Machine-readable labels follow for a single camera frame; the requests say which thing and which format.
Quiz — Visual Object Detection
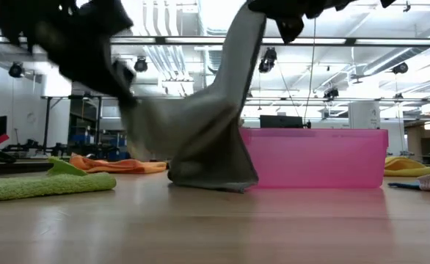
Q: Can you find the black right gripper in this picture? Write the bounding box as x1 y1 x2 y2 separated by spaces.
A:
247 0 359 45

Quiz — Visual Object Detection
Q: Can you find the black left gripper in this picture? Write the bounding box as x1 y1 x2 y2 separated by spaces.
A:
34 0 139 109

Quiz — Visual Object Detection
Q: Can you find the orange microfiber towel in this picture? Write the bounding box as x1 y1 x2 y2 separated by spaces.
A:
69 153 168 175

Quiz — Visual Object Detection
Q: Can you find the grey microfiber towel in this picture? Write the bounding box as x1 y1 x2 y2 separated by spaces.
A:
118 2 268 194

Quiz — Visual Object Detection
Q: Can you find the green microfiber towel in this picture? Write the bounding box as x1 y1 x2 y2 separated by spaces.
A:
0 156 117 204

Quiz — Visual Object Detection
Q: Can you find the yellow microfiber towel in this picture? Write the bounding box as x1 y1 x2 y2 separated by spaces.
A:
384 155 430 178

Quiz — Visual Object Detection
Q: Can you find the blue microfiber towel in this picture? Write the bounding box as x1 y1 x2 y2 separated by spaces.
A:
387 172 430 193

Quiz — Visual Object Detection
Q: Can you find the black shelving rack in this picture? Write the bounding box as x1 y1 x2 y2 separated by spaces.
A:
67 94 103 159

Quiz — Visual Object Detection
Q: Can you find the black overhead beam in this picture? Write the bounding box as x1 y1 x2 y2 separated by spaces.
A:
0 35 430 48

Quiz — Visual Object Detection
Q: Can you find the white cylindrical column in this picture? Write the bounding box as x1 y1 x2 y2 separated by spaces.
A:
348 100 382 130

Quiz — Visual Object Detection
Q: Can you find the pink plastic bin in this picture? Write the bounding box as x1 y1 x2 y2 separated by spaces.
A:
238 127 390 190

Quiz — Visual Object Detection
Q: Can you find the black aluminium table frame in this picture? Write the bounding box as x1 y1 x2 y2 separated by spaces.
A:
0 160 430 177

